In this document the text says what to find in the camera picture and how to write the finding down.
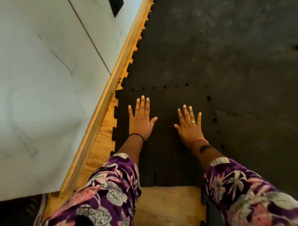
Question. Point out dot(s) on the person's left thumb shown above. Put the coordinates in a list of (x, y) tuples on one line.
[(153, 121)]

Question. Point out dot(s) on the person's left hand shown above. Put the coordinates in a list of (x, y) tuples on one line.
[(139, 123)]

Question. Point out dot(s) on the person's right hand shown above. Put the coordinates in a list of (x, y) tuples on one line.
[(189, 132)]

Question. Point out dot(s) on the purple floral right sleeve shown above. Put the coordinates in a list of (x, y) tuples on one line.
[(246, 193)]

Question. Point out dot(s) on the person's right little finger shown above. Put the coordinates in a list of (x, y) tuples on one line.
[(199, 118)]

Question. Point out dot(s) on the black flat panel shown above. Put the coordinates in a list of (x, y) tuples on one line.
[(115, 6)]

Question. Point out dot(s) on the black interlocking foam mat tile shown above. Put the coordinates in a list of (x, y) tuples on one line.
[(209, 42), (260, 139), (163, 151)]

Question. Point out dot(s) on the purple floral left sleeve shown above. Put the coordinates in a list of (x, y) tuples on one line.
[(104, 191)]

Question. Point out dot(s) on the person's right thumb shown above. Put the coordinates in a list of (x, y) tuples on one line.
[(177, 128)]

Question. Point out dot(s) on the person's right middle finger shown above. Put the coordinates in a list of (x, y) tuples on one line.
[(186, 113)]

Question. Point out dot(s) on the person's right forearm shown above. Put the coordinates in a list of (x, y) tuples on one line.
[(207, 153)]

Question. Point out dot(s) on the black wrist band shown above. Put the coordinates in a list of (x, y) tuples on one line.
[(138, 134)]

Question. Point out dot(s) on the person's left forearm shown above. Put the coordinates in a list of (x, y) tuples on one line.
[(131, 147)]

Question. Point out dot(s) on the purple floral sleeve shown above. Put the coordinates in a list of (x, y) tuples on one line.
[(246, 193), (104, 191)]

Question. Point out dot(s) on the person's left middle finger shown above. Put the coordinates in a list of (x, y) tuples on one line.
[(142, 104)]

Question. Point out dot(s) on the person's left little finger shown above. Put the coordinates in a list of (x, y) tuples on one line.
[(130, 111)]

